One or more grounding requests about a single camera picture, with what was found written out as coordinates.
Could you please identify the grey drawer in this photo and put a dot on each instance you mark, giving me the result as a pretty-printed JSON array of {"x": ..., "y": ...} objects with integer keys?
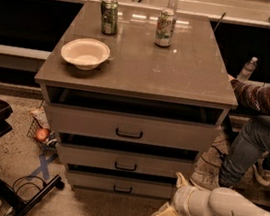
[
  {"x": 123, "y": 161},
  {"x": 80, "y": 121},
  {"x": 147, "y": 189}
]

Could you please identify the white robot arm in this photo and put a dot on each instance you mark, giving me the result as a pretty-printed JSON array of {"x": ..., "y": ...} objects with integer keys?
[{"x": 191, "y": 201}]

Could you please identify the grey drawer cabinet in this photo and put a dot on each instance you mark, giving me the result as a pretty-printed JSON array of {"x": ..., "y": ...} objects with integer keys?
[{"x": 185, "y": 83}]

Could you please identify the grey knit sneaker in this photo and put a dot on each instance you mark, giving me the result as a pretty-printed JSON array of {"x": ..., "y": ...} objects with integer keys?
[{"x": 206, "y": 175}]

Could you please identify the blue tape cross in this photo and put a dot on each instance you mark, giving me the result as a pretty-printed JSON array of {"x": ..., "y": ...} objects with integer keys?
[{"x": 44, "y": 161}]

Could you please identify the blue jeans leg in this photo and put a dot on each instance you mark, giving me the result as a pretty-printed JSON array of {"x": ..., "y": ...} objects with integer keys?
[{"x": 246, "y": 150}]

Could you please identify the red apple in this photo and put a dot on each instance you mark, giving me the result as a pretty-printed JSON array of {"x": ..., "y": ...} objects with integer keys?
[{"x": 42, "y": 135}]

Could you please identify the clear plastic water bottle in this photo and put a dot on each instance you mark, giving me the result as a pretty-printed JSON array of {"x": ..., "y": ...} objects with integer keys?
[{"x": 247, "y": 69}]

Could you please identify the white paper bowl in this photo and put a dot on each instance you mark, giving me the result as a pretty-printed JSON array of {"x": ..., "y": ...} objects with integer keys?
[{"x": 85, "y": 54}]

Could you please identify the white green soda can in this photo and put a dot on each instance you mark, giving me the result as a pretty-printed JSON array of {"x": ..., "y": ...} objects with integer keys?
[{"x": 165, "y": 27}]

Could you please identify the dark green soda can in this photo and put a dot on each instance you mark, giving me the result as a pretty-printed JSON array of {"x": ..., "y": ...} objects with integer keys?
[{"x": 109, "y": 10}]

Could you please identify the black wire basket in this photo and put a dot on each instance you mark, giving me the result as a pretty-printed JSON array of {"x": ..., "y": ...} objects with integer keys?
[{"x": 49, "y": 144}]

